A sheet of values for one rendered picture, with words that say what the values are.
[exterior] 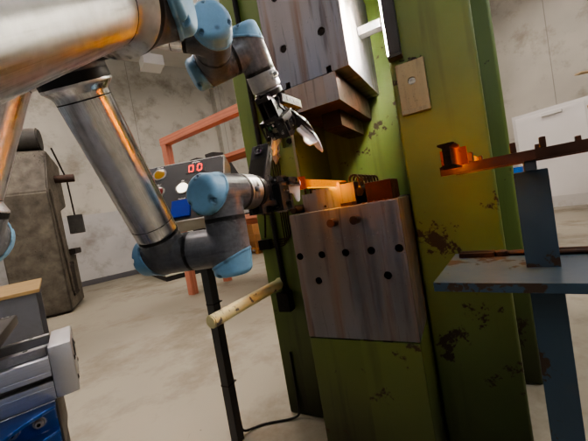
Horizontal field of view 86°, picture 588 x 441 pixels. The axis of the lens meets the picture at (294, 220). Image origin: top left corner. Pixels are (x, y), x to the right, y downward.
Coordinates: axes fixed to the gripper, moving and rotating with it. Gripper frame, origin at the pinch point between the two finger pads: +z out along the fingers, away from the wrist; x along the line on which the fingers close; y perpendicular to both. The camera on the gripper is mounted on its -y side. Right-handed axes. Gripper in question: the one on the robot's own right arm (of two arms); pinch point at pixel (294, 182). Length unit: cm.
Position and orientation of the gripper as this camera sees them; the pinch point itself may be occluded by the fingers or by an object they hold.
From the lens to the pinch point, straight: 85.5
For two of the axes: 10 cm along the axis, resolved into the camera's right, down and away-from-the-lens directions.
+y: 1.7, 9.9, 0.2
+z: 4.8, -1.0, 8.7
